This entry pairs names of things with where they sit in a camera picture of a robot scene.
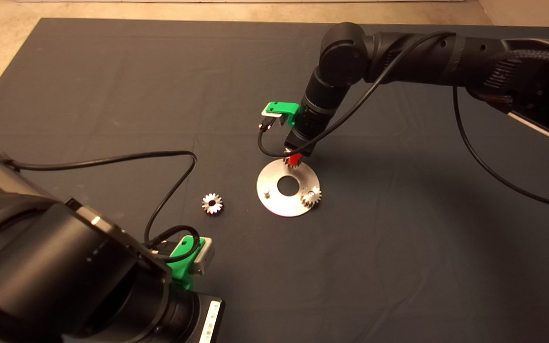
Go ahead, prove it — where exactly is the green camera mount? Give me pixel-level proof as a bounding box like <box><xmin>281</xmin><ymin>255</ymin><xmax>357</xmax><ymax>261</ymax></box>
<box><xmin>168</xmin><ymin>235</ymin><xmax>206</xmax><ymax>291</ymax></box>
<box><xmin>264</xmin><ymin>101</ymin><xmax>301</xmax><ymax>128</ymax></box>

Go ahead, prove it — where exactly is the round metal carrier plate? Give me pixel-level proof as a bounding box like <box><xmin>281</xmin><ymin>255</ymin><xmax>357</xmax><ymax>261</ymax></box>
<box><xmin>256</xmin><ymin>159</ymin><xmax>321</xmax><ymax>218</ymax></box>

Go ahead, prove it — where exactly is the black right camera cable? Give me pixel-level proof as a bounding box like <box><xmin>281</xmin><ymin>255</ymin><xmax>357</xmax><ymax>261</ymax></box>
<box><xmin>257</xmin><ymin>31</ymin><xmax>549</xmax><ymax>213</ymax></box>

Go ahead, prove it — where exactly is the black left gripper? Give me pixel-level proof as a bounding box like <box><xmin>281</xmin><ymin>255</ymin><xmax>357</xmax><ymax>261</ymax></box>
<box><xmin>158</xmin><ymin>286</ymin><xmax>225</xmax><ymax>343</ymax></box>

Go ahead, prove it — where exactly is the green left camera mount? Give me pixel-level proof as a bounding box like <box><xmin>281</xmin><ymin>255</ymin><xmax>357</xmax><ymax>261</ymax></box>
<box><xmin>168</xmin><ymin>235</ymin><xmax>206</xmax><ymax>291</ymax></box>

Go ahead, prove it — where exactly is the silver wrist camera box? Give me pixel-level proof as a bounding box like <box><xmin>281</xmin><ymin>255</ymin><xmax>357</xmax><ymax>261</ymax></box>
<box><xmin>190</xmin><ymin>236</ymin><xmax>216</xmax><ymax>276</ymax></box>
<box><xmin>261</xmin><ymin>109</ymin><xmax>286</xmax><ymax>126</ymax></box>

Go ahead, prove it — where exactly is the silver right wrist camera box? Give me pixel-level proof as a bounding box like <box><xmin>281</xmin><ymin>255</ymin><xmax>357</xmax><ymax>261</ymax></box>
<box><xmin>261</xmin><ymin>109</ymin><xmax>286</xmax><ymax>126</ymax></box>

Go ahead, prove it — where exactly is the dark grey table cloth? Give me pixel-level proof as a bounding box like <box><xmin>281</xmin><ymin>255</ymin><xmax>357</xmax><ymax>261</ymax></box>
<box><xmin>0</xmin><ymin>18</ymin><xmax>549</xmax><ymax>343</ymax></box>

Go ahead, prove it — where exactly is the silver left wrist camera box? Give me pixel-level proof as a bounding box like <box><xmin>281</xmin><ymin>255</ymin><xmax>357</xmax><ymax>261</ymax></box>
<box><xmin>190</xmin><ymin>236</ymin><xmax>216</xmax><ymax>276</ymax></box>

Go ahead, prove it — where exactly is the black camera cable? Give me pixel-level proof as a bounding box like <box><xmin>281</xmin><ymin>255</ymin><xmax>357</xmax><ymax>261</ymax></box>
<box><xmin>0</xmin><ymin>151</ymin><xmax>201</xmax><ymax>264</ymax></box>
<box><xmin>257</xmin><ymin>31</ymin><xmax>549</xmax><ymax>213</ymax></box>

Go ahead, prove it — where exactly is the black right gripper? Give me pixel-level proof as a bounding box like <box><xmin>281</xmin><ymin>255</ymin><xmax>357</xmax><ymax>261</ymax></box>
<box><xmin>284</xmin><ymin>105</ymin><xmax>336</xmax><ymax>169</ymax></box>

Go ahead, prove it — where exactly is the black left camera cable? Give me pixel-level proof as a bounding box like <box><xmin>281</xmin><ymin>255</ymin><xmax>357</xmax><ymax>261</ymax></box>
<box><xmin>0</xmin><ymin>151</ymin><xmax>201</xmax><ymax>264</ymax></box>

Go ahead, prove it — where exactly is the green right camera mount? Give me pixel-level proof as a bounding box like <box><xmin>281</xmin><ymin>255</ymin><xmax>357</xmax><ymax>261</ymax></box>
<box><xmin>264</xmin><ymin>101</ymin><xmax>301</xmax><ymax>128</ymax></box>

